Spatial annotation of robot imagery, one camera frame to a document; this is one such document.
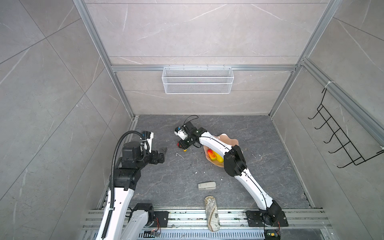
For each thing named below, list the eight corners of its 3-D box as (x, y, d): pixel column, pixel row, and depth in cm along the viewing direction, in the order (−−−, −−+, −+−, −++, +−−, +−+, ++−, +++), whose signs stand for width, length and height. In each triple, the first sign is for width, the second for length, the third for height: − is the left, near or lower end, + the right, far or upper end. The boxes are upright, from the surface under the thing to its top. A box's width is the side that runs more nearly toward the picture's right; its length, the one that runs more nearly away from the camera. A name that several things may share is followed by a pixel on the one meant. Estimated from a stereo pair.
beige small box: (198, 189, 85) (198, 187, 82) (198, 184, 87) (198, 181, 84) (215, 189, 85) (216, 187, 82) (215, 184, 87) (216, 181, 84)
